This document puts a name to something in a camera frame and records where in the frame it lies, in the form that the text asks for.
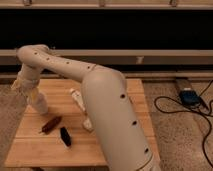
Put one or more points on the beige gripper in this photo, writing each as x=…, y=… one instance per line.
x=27, y=82

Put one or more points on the black eraser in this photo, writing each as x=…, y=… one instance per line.
x=65, y=136

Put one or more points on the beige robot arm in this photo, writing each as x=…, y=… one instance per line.
x=104, y=93

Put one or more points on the white ceramic cup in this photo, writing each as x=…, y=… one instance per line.
x=39, y=103

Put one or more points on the brown chocolate bar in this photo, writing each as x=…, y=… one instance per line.
x=51, y=124

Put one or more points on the wooden board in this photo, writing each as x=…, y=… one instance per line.
x=31, y=148

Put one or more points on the blue power adapter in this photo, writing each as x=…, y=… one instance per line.
x=189, y=97

